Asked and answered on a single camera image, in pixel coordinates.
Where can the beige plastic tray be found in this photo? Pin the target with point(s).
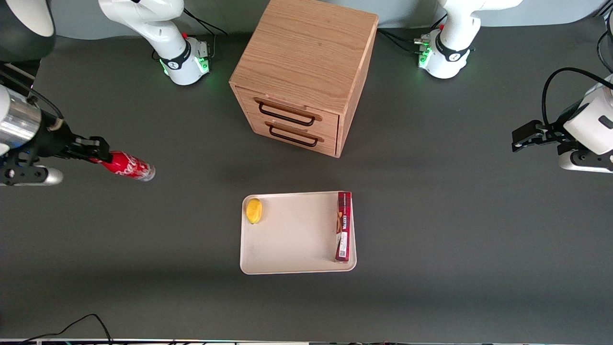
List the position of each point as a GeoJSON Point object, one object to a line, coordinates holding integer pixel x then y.
{"type": "Point", "coordinates": [297, 239]}

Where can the yellow lemon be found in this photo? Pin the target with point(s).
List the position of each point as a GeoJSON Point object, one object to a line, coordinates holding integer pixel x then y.
{"type": "Point", "coordinates": [254, 211]}

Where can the wooden drawer front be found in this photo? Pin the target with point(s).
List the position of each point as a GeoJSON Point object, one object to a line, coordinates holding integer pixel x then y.
{"type": "Point", "coordinates": [330, 122]}
{"type": "Point", "coordinates": [328, 143]}

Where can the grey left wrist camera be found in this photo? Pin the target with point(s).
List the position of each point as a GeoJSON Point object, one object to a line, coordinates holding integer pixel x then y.
{"type": "Point", "coordinates": [586, 163]}

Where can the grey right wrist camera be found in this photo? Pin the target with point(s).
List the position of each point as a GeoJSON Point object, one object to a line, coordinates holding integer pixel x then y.
{"type": "Point", "coordinates": [45, 176]}

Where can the red coke bottle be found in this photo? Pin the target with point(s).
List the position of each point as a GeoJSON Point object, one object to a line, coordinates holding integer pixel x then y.
{"type": "Point", "coordinates": [129, 166]}

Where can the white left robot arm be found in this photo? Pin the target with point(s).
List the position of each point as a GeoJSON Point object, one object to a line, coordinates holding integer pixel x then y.
{"type": "Point", "coordinates": [459, 28]}

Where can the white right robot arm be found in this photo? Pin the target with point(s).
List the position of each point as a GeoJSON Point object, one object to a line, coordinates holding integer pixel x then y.
{"type": "Point", "coordinates": [143, 19]}

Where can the red tartan shortbread box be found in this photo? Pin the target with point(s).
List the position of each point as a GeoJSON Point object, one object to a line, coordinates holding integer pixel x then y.
{"type": "Point", "coordinates": [344, 230]}

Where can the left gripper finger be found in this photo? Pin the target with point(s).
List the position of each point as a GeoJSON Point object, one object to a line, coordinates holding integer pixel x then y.
{"type": "Point", "coordinates": [527, 135]}
{"type": "Point", "coordinates": [551, 136]}

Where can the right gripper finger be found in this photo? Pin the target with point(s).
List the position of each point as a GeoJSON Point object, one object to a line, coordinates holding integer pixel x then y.
{"type": "Point", "coordinates": [81, 147]}
{"type": "Point", "coordinates": [101, 149]}

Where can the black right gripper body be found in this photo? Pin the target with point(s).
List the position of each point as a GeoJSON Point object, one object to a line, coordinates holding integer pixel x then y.
{"type": "Point", "coordinates": [51, 140]}

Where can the wooden drawer cabinet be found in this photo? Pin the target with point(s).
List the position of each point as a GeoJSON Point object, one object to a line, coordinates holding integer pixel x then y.
{"type": "Point", "coordinates": [306, 48]}

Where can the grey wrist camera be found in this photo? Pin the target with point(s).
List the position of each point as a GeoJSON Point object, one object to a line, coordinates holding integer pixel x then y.
{"type": "Point", "coordinates": [45, 176]}
{"type": "Point", "coordinates": [586, 163]}

